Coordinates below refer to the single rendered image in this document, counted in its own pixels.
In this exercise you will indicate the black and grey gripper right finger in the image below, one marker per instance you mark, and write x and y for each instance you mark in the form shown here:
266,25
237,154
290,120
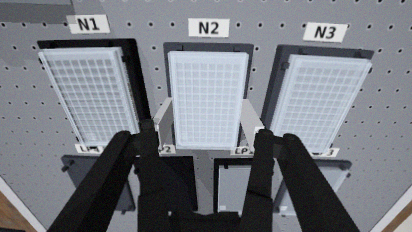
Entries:
316,205

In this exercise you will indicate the white label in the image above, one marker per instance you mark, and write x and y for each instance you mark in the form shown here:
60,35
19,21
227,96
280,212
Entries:
324,32
208,27
332,152
242,150
88,24
83,149
167,149

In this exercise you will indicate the white button panel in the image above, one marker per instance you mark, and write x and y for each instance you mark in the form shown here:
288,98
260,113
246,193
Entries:
49,2

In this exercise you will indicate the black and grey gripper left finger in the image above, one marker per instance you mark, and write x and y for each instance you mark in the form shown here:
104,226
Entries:
93,203

